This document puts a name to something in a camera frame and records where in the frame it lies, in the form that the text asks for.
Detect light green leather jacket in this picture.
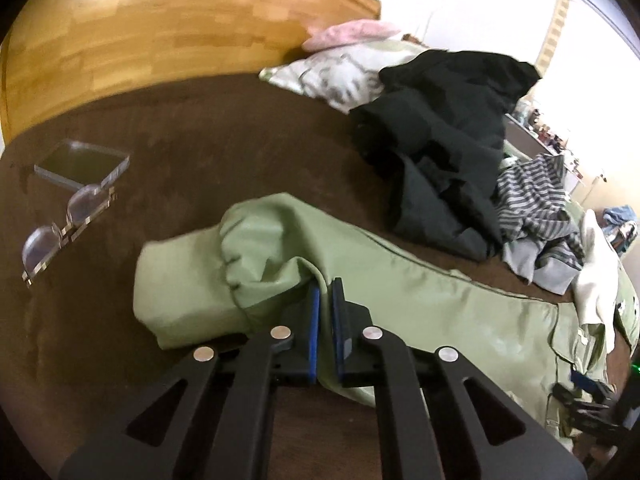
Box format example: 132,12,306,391
132,192,640,443

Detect brown blanket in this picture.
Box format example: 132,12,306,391
0,74,626,480

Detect white garment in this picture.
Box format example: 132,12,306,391
571,208,623,356

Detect grey desk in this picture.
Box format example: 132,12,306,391
502,112,608,186

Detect blue clothes pile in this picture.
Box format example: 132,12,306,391
602,205,640,253

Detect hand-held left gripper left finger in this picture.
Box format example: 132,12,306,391
59,287,322,480

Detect clear frame eyeglasses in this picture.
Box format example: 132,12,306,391
21,184,118,288

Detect wooden headboard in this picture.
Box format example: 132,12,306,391
0,0,382,146

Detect pink cloth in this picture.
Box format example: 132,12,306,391
302,20,403,51

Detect clear plastic case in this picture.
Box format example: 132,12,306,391
34,141,131,192

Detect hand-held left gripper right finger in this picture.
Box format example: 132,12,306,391
330,277,588,480

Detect white floral pillow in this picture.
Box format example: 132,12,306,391
259,40,436,113

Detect row of bottles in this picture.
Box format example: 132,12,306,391
515,97,586,178

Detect black garment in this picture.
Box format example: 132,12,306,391
348,50,543,261

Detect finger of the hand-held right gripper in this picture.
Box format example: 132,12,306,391
550,371,613,433

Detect grey striped garment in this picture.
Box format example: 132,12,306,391
492,154,586,295

